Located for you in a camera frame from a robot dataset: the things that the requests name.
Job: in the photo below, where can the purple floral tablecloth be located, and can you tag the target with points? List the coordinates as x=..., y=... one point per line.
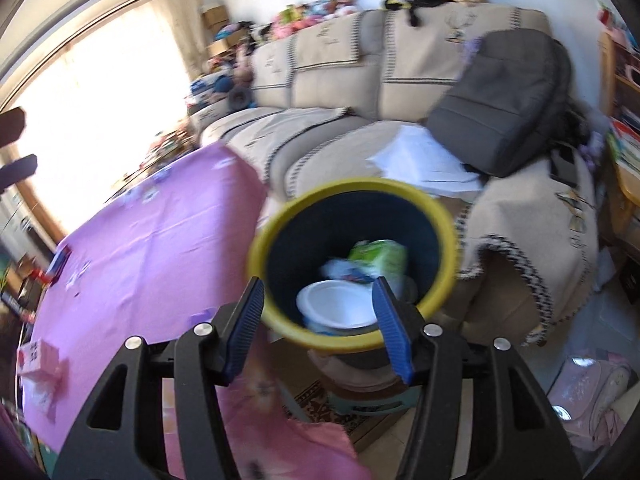
x=150, y=250

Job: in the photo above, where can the pink school backpack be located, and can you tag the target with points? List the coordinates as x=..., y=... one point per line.
x=590, y=390

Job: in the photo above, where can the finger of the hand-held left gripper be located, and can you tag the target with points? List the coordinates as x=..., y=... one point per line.
x=17, y=172
x=11, y=127

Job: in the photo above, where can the cardboard box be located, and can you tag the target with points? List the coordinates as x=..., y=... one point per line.
x=227, y=42
x=215, y=20

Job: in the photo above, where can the black plush toy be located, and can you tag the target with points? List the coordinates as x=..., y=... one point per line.
x=420, y=2

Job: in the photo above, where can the green snack box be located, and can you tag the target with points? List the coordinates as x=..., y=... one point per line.
x=385, y=265

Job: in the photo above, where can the white papers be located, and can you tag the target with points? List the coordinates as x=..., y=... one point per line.
x=420, y=160

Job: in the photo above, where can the grey backpack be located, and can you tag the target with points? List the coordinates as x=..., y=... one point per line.
x=500, y=100

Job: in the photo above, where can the sheer curtain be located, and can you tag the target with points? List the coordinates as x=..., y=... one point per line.
x=175, y=35

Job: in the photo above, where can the patterned rug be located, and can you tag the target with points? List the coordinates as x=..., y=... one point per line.
x=320, y=410

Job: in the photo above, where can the wooden bookshelf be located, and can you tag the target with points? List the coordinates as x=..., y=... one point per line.
x=625, y=135

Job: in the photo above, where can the teal stool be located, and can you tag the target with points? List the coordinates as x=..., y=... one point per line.
x=380, y=402

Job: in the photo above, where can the beige fabric sofa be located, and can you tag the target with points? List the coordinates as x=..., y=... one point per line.
x=340, y=75

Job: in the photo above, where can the small red blue box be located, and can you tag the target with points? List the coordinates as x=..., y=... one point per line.
x=59, y=262

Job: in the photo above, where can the pink strawberry milk carton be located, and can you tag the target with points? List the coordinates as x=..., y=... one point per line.
x=40, y=360

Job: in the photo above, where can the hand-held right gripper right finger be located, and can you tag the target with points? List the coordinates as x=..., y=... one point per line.
x=392, y=330

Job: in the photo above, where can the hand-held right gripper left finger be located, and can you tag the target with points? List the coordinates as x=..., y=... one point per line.
x=245, y=325

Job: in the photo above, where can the purple plush toy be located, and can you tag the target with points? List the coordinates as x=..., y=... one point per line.
x=472, y=46

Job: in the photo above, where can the black phone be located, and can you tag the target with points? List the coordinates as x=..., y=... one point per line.
x=562, y=165

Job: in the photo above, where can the crumpled blue white wrapper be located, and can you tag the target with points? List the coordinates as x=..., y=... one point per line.
x=345, y=271

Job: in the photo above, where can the yellow rimmed dark blue bin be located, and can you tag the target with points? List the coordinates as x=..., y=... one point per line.
x=300, y=220

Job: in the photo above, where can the heap of plush toys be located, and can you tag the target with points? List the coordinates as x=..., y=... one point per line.
x=315, y=12

